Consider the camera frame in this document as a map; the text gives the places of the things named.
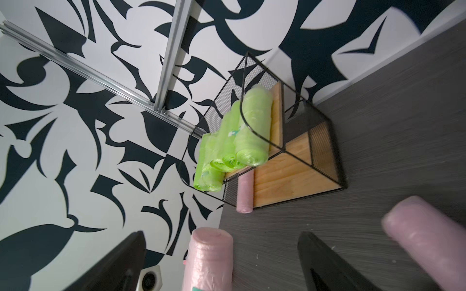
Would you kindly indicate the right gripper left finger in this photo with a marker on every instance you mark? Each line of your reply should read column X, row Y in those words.
column 119, row 270

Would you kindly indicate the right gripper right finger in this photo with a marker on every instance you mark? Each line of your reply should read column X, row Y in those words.
column 325, row 270

